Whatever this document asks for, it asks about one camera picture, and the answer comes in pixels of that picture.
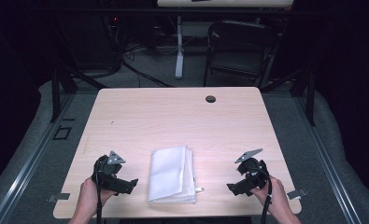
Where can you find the black computer tower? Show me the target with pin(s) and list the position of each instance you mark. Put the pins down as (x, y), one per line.
(88, 40)

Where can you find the black frame post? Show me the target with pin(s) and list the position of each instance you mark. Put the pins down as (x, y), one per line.
(310, 99)
(55, 96)

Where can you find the black folding chair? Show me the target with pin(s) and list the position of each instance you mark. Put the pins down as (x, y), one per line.
(241, 37)

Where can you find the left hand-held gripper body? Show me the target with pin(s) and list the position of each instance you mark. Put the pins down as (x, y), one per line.
(106, 174)

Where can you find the person's left hand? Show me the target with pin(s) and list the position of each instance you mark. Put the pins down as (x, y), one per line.
(90, 196)

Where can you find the grey tape strip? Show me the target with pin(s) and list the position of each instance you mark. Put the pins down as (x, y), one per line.
(296, 193)
(58, 197)

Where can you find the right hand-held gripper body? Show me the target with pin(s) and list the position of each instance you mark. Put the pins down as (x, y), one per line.
(252, 174)

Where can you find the black horizontal frame bar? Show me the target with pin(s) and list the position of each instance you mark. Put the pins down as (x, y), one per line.
(173, 11)

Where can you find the aluminium floor rail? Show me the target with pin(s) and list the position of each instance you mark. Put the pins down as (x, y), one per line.
(29, 161)
(328, 161)

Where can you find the white cloth bag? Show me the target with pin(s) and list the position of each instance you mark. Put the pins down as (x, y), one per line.
(171, 175)

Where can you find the person's right hand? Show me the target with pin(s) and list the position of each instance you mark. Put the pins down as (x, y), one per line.
(275, 194)

